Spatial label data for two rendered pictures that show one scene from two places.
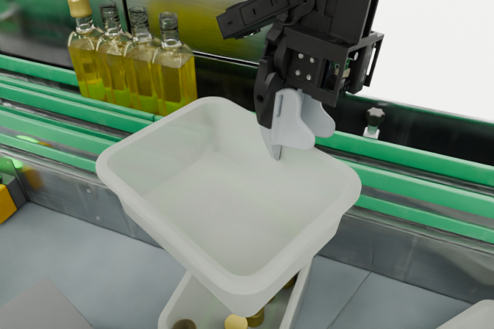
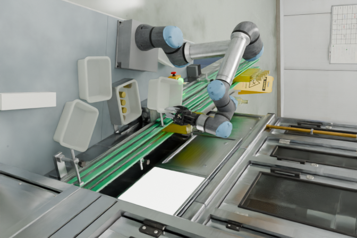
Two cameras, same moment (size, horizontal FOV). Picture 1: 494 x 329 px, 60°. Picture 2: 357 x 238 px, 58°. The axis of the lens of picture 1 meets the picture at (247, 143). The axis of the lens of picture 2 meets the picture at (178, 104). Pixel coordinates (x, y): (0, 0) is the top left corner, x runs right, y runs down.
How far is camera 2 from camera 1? 130 cm
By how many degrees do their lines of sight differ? 38
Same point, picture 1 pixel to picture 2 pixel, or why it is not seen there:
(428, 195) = (123, 152)
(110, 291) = (141, 83)
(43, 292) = (155, 69)
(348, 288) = (103, 130)
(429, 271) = (96, 148)
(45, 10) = not seen: hidden behind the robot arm
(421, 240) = (109, 147)
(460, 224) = (110, 156)
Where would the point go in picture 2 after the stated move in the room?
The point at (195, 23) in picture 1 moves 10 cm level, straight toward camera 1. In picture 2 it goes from (193, 146) to (188, 136)
